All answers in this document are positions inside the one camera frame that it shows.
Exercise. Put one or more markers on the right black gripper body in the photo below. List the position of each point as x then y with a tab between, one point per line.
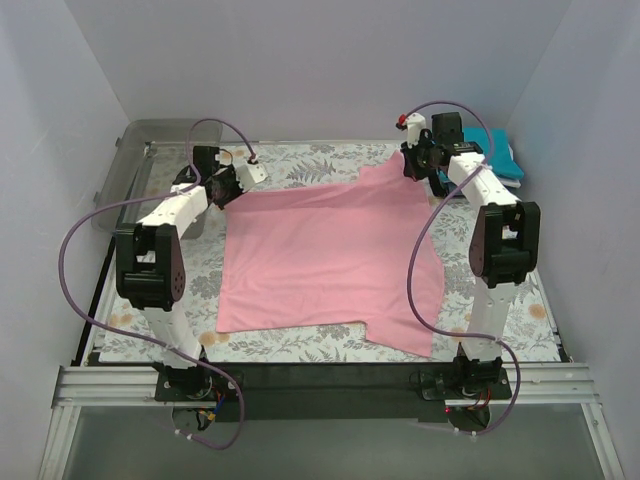
412	165

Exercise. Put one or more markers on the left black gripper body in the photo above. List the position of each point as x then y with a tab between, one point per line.
228	188

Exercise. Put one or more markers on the pink t shirt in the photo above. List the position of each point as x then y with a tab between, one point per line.
335	254

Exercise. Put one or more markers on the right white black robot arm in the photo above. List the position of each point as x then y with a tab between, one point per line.
502	252

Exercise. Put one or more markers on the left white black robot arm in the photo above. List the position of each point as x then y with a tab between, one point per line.
150	271

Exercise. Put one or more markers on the floral table mat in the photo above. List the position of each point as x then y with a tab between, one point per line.
529	331

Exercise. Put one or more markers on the clear plastic bin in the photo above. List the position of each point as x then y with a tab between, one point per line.
130	175

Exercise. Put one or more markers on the teal folded t shirt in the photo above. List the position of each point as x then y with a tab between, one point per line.
478	135

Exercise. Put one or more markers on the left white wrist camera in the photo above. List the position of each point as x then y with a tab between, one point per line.
249	175

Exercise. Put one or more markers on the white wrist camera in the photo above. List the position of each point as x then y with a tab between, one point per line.
249	175
413	124

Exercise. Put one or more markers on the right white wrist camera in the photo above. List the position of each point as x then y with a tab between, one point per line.
413	124

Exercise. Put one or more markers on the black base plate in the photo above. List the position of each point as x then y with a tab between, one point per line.
319	391

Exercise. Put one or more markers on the aluminium frame rail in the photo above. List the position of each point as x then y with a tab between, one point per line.
327	421

